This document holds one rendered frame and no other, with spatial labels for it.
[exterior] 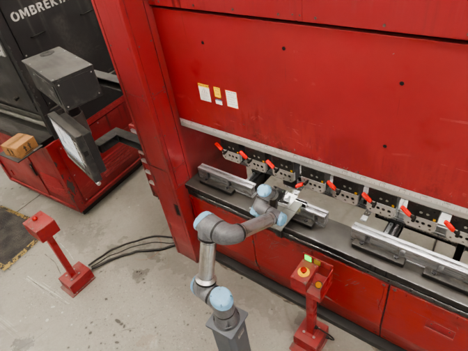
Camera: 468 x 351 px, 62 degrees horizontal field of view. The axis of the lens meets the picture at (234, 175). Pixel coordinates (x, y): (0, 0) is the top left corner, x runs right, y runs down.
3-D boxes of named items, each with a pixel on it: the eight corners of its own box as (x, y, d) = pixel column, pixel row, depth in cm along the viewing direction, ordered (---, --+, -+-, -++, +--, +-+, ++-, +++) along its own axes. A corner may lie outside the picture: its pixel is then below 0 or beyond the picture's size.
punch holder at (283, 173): (272, 176, 245) (271, 155, 235) (280, 168, 250) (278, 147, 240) (293, 183, 238) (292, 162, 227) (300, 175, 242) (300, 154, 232)
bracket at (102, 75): (69, 92, 270) (65, 83, 265) (97, 77, 283) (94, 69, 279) (106, 105, 249) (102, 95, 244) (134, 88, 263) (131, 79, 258)
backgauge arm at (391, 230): (375, 251, 245) (377, 237, 236) (409, 191, 281) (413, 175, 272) (388, 256, 240) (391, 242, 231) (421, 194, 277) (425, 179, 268)
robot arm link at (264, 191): (253, 193, 222) (260, 180, 222) (261, 197, 232) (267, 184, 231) (264, 200, 218) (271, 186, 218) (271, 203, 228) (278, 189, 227)
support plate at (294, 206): (255, 221, 243) (255, 219, 243) (278, 195, 258) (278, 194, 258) (281, 232, 234) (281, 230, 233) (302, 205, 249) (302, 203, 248)
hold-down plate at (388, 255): (351, 246, 233) (351, 243, 231) (354, 240, 236) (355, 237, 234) (402, 268, 218) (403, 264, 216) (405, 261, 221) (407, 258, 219)
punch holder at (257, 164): (246, 166, 256) (244, 146, 245) (254, 159, 261) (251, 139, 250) (266, 173, 248) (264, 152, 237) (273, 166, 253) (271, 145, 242)
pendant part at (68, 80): (74, 166, 295) (20, 59, 240) (102, 150, 306) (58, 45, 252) (104, 196, 263) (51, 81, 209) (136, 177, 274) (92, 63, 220)
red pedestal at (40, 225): (60, 287, 347) (14, 224, 294) (83, 267, 361) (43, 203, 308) (72, 298, 336) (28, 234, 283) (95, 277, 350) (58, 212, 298)
